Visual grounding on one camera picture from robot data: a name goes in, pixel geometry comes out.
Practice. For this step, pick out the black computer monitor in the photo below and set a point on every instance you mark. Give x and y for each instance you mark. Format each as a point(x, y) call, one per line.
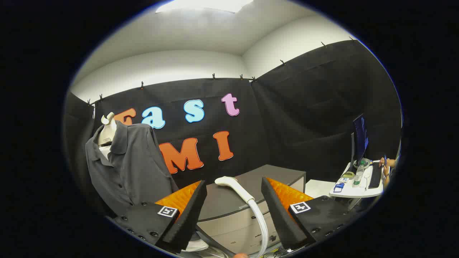
point(359, 139)

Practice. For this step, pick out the ceiling light panel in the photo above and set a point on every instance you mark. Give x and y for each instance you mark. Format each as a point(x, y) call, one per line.
point(204, 4)

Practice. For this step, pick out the white computer desk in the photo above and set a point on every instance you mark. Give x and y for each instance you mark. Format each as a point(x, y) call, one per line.
point(353, 192)

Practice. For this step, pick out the clear plastic water bottle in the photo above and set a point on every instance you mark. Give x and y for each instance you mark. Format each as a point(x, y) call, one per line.
point(358, 175)

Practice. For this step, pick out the white garment steamer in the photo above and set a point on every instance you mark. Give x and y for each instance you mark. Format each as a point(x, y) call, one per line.
point(233, 183)

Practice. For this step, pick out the small blue white box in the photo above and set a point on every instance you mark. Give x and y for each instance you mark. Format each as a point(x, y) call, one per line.
point(338, 187)

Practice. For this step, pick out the grey button-up shirt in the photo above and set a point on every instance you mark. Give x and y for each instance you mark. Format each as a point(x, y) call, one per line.
point(136, 168)

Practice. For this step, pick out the black keyboard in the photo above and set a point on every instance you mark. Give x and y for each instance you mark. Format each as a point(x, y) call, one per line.
point(375, 175)

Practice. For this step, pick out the black backdrop cloth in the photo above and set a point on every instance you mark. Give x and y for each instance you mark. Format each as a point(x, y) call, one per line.
point(304, 118)

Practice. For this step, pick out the yellow tape roll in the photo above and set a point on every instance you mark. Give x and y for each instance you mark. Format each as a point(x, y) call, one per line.
point(348, 175)

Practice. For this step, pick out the cream mannequin bust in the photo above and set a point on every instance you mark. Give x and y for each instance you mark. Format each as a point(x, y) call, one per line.
point(107, 134)

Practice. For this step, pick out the grey drawer cabinet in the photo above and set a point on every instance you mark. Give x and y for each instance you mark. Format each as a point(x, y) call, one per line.
point(226, 206)

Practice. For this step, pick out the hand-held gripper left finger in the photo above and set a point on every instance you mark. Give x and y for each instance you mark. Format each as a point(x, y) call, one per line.
point(186, 222)

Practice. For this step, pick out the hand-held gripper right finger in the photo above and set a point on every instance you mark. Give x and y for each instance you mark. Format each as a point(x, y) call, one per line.
point(283, 222)

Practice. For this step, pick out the white side cabinet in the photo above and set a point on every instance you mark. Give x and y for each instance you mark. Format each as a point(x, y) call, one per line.
point(319, 188)

